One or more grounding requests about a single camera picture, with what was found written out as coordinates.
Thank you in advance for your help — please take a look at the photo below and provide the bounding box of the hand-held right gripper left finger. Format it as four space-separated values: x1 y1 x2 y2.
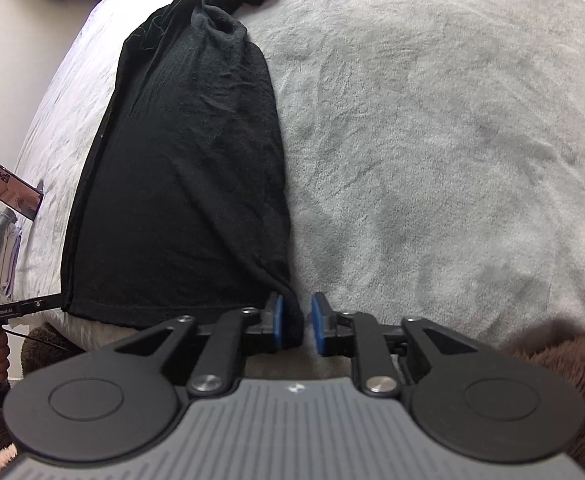
114 293 286 398

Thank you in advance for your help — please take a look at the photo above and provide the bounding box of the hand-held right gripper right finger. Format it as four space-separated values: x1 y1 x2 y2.
310 291 474 398

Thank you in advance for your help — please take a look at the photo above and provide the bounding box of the black garment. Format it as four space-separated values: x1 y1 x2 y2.
60 0 305 350

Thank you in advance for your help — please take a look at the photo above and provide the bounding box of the grey cloth hanging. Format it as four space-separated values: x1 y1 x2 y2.
0 209 23 301

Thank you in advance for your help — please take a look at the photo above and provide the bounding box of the smartphone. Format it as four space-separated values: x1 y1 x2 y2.
0 161 44 221

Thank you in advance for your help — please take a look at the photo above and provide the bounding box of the grey fleece blanket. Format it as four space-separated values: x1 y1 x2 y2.
11 0 585 380

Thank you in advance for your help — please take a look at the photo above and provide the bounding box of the brown fuzzy blanket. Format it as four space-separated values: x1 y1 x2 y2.
501 313 585 471

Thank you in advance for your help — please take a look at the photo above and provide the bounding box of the black cable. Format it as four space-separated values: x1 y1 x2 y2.
6 329 73 353

